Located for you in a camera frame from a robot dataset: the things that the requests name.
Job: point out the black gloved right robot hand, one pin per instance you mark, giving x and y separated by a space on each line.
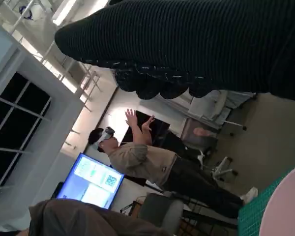
186 44

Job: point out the pink bowl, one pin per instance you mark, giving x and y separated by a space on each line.
285 209

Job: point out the grey blue office chair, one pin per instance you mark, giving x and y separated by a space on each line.
233 100

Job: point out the standing person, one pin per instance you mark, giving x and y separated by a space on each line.
150 159

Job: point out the white VR headset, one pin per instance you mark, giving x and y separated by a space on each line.
104 135

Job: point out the white swivel chair base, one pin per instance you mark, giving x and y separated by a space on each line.
221 169

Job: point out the blue lit monitor screen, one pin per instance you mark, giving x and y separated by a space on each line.
93 182

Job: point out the grey padded chair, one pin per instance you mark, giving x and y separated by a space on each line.
159 209

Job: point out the green cutting mat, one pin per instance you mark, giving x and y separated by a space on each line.
250 216

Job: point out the dark paned window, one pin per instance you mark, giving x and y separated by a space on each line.
14 123

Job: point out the seated person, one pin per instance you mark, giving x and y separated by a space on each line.
88 221

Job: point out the black wall screen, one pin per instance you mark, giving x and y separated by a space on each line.
159 127

